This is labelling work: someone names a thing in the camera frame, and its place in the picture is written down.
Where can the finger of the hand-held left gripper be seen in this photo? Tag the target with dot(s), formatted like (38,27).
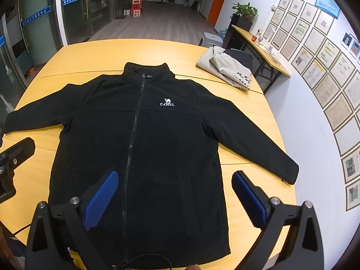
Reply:
(17,152)

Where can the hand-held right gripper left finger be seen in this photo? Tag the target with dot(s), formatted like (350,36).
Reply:
(101,199)

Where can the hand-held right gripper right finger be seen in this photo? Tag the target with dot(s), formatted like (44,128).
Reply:
(247,199)

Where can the black fleece jacket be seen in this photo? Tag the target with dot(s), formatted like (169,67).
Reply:
(168,146)

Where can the small red floor object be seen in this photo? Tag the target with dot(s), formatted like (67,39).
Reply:
(31,71)

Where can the wooden side table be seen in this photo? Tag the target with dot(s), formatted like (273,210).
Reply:
(278,67)

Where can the beige jacket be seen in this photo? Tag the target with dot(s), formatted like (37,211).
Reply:
(213,62)

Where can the glass double door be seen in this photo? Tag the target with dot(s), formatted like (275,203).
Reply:
(78,11)

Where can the small red desk sign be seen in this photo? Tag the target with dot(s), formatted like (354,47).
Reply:
(254,38)

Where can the white stool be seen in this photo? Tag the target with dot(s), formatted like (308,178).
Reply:
(211,38)

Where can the water bottle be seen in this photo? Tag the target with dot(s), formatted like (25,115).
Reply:
(222,33)

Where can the black cabinet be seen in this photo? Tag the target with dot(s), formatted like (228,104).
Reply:
(243,22)

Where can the stack of red boxes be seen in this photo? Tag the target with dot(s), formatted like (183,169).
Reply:
(136,5)

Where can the green potted plant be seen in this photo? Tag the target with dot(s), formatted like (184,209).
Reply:
(244,9)

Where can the orange door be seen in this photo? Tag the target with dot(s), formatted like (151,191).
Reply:
(219,0)

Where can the wall of framed certificates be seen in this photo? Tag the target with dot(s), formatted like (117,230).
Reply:
(317,62)

